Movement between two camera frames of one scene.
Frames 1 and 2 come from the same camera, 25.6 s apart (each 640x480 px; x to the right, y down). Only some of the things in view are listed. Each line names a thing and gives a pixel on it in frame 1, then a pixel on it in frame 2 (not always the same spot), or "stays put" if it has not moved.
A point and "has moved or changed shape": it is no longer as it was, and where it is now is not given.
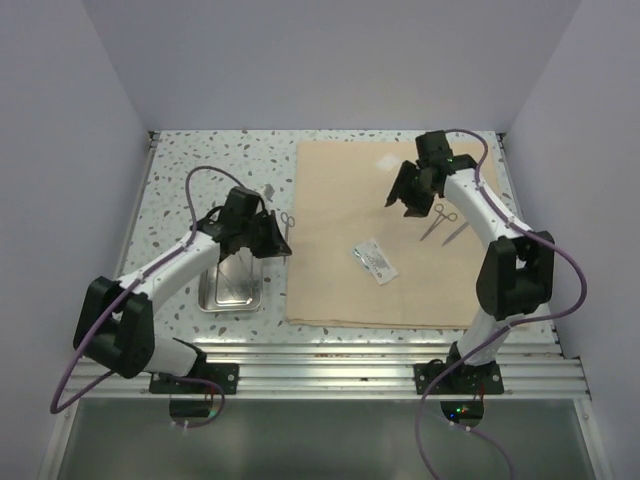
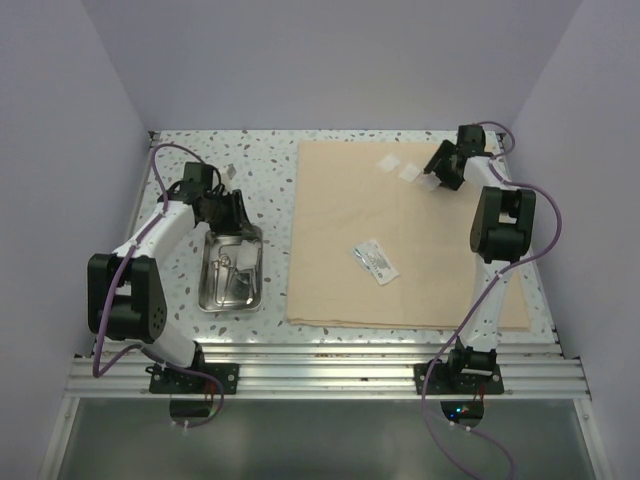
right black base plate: x=483 y=379 stays put
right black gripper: x=407 y=171 to x=437 y=163
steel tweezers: x=244 y=268 to x=256 y=272
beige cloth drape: x=352 y=261 stays put
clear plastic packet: x=375 y=261 stays put
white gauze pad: x=388 y=162 stays put
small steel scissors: x=289 y=221 to x=233 y=270
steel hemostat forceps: x=439 y=208 to x=225 y=261
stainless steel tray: x=234 y=284 stays put
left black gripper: x=276 y=245 to x=237 y=221
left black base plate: x=225 y=375 stays put
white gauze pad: x=269 y=191 has moved or changed shape
